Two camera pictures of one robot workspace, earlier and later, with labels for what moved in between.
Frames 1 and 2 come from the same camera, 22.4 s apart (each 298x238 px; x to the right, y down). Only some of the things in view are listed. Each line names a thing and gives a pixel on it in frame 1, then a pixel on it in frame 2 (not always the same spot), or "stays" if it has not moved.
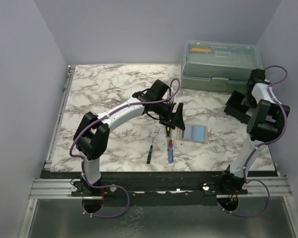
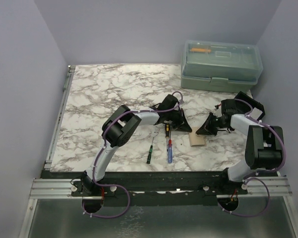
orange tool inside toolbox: [199, 50] stays
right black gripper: [249, 103] -> [206, 129]
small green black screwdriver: [149, 156] stays
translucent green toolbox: [218, 66] stays
